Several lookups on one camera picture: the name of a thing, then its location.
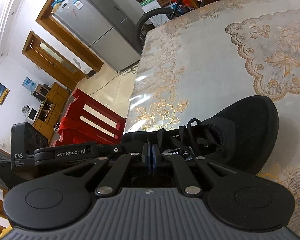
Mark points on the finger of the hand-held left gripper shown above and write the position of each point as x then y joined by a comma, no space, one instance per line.
114,150

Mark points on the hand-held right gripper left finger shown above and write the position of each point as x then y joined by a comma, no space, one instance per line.
147,158

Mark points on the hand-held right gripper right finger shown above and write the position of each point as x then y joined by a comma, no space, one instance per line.
155,158

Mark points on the black shoelace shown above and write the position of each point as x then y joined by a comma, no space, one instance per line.
162,137

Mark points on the black sneaker shoe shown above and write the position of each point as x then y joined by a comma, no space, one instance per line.
247,125

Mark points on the pair of shoes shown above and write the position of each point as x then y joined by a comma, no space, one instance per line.
56,126

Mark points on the white microwave oven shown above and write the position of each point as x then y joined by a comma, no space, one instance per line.
32,114

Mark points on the red wooden chair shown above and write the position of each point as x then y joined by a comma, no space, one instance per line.
94,105

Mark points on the red cloth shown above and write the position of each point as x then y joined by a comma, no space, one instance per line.
69,127

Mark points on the wooden sideboard cabinet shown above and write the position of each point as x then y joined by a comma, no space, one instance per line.
57,97

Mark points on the black countertop appliance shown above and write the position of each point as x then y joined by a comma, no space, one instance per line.
41,91

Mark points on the blue water dispenser bottle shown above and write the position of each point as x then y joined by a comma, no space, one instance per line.
29,85

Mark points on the wooden door with glass pane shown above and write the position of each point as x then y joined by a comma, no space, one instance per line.
47,63

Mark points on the silver refrigerator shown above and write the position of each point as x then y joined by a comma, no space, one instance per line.
97,30

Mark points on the bicycle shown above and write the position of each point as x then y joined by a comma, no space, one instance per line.
143,21

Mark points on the white box with green label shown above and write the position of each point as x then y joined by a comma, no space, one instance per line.
150,5

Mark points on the blue bag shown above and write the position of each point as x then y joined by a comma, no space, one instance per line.
58,1

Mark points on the blue and yellow wall poster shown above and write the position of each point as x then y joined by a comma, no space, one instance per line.
1,93

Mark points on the wooden door frame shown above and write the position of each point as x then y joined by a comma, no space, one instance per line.
53,28

